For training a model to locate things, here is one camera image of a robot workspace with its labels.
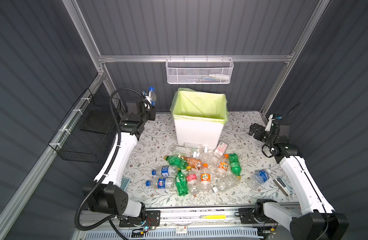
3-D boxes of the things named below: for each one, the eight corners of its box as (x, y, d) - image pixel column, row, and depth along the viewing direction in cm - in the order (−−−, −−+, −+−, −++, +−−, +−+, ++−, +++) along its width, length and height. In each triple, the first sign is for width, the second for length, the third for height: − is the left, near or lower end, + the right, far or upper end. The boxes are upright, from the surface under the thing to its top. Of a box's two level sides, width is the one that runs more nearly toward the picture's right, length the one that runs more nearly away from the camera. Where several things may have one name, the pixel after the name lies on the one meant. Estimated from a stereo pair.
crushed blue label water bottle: (251, 192, 83) (255, 189, 79) (242, 181, 87) (245, 177, 83) (270, 179, 88) (275, 175, 84) (261, 169, 92) (264, 164, 88)
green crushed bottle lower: (178, 197, 82) (177, 195, 79) (175, 173, 91) (174, 171, 88) (189, 195, 83) (189, 193, 80) (185, 172, 91) (184, 169, 88)
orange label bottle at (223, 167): (215, 177, 89) (217, 174, 84) (219, 155, 98) (221, 151, 94) (226, 180, 88) (228, 177, 83) (229, 158, 97) (231, 153, 93)
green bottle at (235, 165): (232, 179, 88) (234, 176, 84) (227, 157, 98) (229, 153, 93) (241, 179, 88) (244, 176, 84) (236, 157, 97) (238, 153, 93)
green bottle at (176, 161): (163, 163, 95) (162, 158, 90) (167, 156, 98) (166, 151, 93) (185, 172, 91) (185, 168, 86) (188, 164, 95) (188, 159, 90)
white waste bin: (177, 150, 100) (174, 123, 79) (177, 144, 103) (174, 116, 81) (216, 150, 100) (224, 123, 78) (215, 144, 103) (222, 116, 81)
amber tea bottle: (181, 164, 92) (180, 161, 89) (183, 158, 94) (183, 155, 92) (200, 170, 89) (200, 168, 86) (202, 164, 91) (202, 161, 89)
